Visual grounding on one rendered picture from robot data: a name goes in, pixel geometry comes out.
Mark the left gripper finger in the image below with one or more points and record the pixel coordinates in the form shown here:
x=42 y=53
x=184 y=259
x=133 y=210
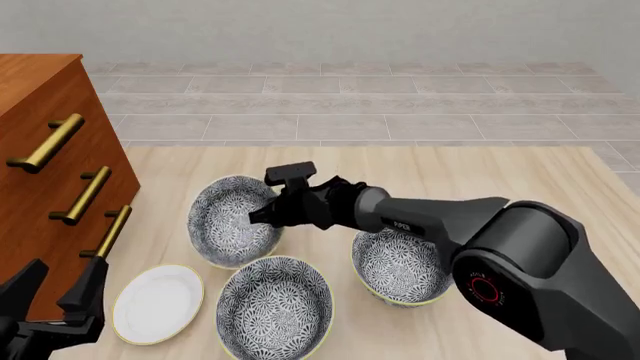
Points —
x=20 y=288
x=87 y=292

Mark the white plate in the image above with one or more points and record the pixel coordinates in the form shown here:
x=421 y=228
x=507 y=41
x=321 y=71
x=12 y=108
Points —
x=157 y=303

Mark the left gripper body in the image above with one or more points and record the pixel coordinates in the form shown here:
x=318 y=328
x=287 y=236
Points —
x=45 y=337

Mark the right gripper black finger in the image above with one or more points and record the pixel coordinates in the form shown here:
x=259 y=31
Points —
x=262 y=216

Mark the wooden cabinet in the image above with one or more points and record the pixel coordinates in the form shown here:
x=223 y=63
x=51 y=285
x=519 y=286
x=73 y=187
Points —
x=35 y=93

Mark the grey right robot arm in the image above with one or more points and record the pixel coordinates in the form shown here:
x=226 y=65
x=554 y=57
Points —
x=525 y=255

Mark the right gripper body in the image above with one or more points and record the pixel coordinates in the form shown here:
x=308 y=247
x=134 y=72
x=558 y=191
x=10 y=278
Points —
x=300 y=210

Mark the patterned black and white bowl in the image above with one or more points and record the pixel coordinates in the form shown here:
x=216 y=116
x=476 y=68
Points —
x=400 y=270
x=225 y=225
x=275 y=311

